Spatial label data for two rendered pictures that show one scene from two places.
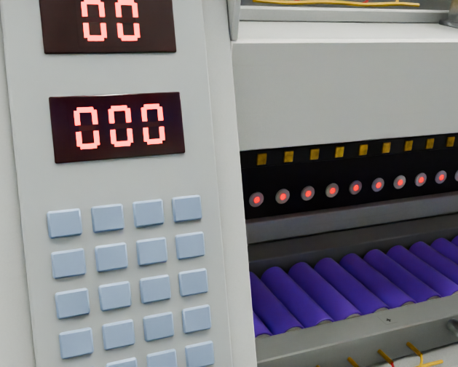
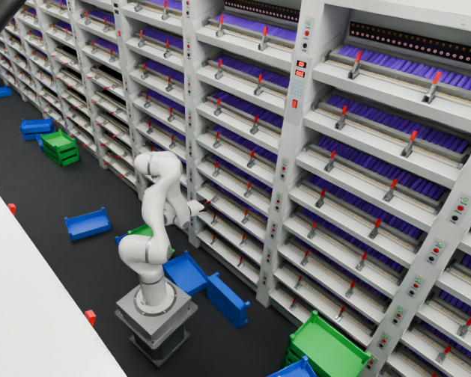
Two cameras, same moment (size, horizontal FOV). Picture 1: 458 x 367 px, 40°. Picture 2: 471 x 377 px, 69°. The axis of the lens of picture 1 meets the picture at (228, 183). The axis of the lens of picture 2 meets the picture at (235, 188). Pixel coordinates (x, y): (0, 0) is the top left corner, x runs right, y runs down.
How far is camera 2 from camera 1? 1.33 m
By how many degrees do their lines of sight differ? 70
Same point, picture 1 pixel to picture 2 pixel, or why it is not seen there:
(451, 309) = (348, 114)
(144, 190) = (300, 79)
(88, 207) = (296, 78)
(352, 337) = (332, 108)
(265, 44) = (314, 69)
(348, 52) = (323, 73)
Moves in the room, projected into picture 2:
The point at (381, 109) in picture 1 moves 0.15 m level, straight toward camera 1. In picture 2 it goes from (329, 81) to (290, 80)
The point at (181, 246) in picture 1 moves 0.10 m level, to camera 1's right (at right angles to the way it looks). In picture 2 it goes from (301, 85) to (314, 95)
